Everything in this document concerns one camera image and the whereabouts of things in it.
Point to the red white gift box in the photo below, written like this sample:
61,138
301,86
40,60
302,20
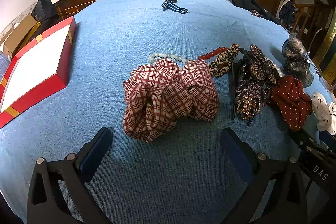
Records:
37,71

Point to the red polka dot scrunchie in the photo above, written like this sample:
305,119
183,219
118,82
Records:
294,104

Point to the black frame eyeglasses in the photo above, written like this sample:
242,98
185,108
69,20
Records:
321,53

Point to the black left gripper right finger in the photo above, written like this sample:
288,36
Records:
287,202

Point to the grey organza scrunchie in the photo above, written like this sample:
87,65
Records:
296,62

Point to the cardboard box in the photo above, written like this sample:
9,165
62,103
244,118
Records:
16,37

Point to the white dotted scrunchie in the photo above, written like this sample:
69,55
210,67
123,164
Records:
324,112

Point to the red plaid scrunchie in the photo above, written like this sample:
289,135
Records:
159,94

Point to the black clothing pile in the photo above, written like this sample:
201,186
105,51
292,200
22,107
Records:
256,9

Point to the rhinestone hair claw clip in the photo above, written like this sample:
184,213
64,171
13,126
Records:
253,78

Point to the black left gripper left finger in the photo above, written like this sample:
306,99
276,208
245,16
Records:
46,203

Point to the leopard print scrunchie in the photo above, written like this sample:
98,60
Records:
224,60

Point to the blue striped strap watch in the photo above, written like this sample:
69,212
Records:
172,5

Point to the blue bed cover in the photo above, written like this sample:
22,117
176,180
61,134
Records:
182,176

